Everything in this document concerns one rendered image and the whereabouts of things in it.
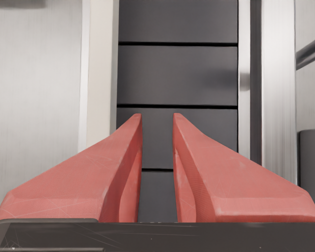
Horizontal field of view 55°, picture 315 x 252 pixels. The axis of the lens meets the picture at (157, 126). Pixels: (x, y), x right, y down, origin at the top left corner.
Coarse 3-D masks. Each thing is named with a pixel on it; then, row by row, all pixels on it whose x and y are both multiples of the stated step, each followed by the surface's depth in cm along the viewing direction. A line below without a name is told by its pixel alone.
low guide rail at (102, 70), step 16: (96, 0) 15; (112, 0) 15; (96, 16) 15; (112, 16) 15; (96, 32) 15; (112, 32) 15; (96, 48) 15; (112, 48) 15; (96, 64) 15; (112, 64) 15; (96, 80) 15; (112, 80) 15; (96, 96) 15; (112, 96) 15; (96, 112) 15; (112, 112) 15; (96, 128) 15; (112, 128) 16
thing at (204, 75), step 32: (128, 0) 19; (160, 0) 19; (192, 0) 19; (224, 0) 19; (128, 32) 19; (160, 32) 19; (192, 32) 18; (224, 32) 18; (128, 64) 18; (160, 64) 18; (192, 64) 18; (224, 64) 18; (128, 96) 18; (160, 96) 18; (192, 96) 18; (224, 96) 18; (160, 128) 18; (224, 128) 18; (160, 160) 18; (160, 192) 18
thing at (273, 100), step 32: (256, 0) 11; (288, 0) 10; (256, 32) 11; (288, 32) 10; (256, 64) 11; (288, 64) 10; (256, 96) 10; (288, 96) 10; (256, 128) 10; (288, 128) 10; (256, 160) 10; (288, 160) 10
